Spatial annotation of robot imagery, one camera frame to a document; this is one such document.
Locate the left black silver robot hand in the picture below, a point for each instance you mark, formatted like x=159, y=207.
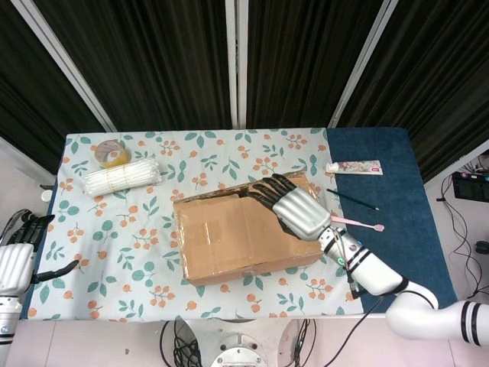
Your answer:
x=15, y=267

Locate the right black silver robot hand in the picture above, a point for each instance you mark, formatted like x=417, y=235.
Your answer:
x=302, y=214

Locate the brown cardboard box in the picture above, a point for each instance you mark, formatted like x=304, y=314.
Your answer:
x=229, y=237

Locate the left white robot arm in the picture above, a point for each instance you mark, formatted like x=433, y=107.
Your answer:
x=8, y=317

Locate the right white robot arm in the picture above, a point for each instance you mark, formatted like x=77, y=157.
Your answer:
x=382, y=277

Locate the white grey robot base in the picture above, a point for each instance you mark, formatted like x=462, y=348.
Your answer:
x=238, y=351

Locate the dark green pencil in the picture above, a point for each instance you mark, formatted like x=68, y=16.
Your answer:
x=351, y=199

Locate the pink toothbrush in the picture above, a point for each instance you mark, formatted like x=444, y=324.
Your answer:
x=359, y=223

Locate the toothpaste tube with white cap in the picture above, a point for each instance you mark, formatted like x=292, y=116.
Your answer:
x=359, y=167

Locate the small white round knob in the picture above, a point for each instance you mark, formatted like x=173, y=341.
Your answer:
x=46, y=195

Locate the dark blue table mat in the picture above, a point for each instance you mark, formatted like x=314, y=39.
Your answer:
x=397, y=244

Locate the floral printed tablecloth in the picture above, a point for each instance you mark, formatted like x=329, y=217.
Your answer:
x=126, y=237

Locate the bundle of white straws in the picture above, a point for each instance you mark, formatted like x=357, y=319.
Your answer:
x=120, y=177

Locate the clear packing tape roll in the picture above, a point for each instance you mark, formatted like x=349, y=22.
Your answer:
x=112, y=154

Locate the dark ribbed curtain panel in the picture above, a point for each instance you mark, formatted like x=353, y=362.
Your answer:
x=305, y=57
x=30, y=103
x=439, y=76
x=153, y=61

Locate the black screen device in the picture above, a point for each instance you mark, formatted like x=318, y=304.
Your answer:
x=471, y=187

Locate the white partition frame post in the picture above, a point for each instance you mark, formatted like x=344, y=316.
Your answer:
x=237, y=61
x=363, y=65
x=68, y=65

